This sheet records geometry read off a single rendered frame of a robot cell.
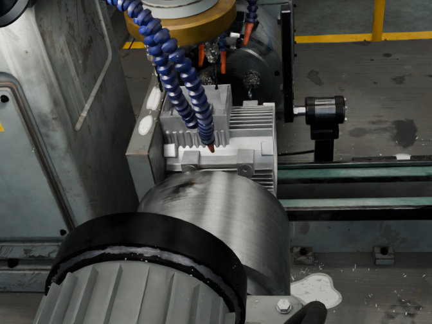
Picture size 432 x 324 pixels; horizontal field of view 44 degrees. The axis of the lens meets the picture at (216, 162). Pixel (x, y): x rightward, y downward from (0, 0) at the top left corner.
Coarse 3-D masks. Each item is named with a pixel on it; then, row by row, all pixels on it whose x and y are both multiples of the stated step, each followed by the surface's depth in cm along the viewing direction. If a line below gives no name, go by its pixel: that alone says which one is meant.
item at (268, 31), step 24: (240, 0) 127; (240, 24) 115; (264, 24) 119; (192, 48) 115; (240, 48) 113; (264, 48) 113; (216, 72) 118; (240, 72) 117; (264, 72) 116; (240, 96) 121; (264, 96) 121
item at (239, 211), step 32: (160, 192) 79; (192, 192) 76; (224, 192) 76; (256, 192) 79; (224, 224) 72; (256, 224) 74; (288, 224) 84; (256, 256) 70; (288, 256) 78; (256, 288) 68; (288, 288) 74
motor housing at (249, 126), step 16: (240, 112) 100; (256, 112) 99; (272, 112) 99; (240, 128) 97; (256, 128) 97; (272, 128) 97; (240, 144) 97; (256, 144) 97; (176, 160) 99; (208, 160) 97; (224, 160) 96; (256, 160) 97; (272, 160) 96; (256, 176) 97; (272, 176) 96; (272, 192) 98
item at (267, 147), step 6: (168, 144) 97; (174, 144) 97; (264, 144) 95; (270, 144) 94; (168, 150) 97; (174, 150) 97; (264, 150) 95; (270, 150) 94; (168, 156) 97; (174, 156) 97
